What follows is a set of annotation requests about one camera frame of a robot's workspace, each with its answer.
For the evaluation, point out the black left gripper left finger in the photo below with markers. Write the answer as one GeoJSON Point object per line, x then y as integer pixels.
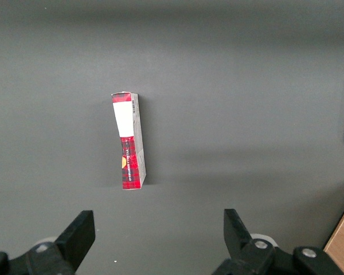
{"type": "Point", "coordinates": [71, 240]}

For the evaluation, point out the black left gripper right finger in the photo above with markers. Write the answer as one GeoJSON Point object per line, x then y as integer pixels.
{"type": "Point", "coordinates": [246, 255]}

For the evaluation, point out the red plaid cardboard box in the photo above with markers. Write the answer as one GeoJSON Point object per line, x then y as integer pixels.
{"type": "Point", "coordinates": [129, 120]}

